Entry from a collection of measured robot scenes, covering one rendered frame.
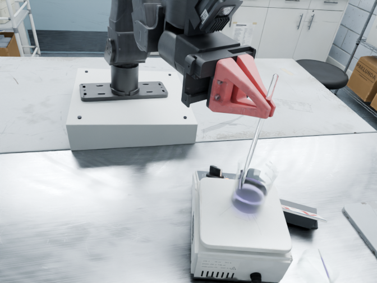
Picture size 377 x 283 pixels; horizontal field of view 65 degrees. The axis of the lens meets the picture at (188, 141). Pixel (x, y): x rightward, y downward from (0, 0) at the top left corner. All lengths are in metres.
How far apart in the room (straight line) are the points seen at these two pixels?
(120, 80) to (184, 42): 0.32
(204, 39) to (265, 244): 0.27
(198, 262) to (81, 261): 0.17
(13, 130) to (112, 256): 0.39
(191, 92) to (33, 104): 0.53
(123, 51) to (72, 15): 2.76
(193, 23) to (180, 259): 0.33
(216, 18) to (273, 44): 2.84
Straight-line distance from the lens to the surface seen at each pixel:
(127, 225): 0.51
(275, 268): 0.44
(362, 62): 3.14
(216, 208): 0.43
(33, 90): 0.90
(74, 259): 0.49
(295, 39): 3.30
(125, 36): 0.62
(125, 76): 0.67
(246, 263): 0.42
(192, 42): 0.38
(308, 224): 0.56
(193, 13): 0.38
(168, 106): 0.68
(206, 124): 0.73
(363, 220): 0.62
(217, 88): 0.36
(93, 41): 3.44
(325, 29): 3.44
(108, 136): 0.63
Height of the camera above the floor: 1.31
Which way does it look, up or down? 38 degrees down
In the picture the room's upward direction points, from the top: 7 degrees clockwise
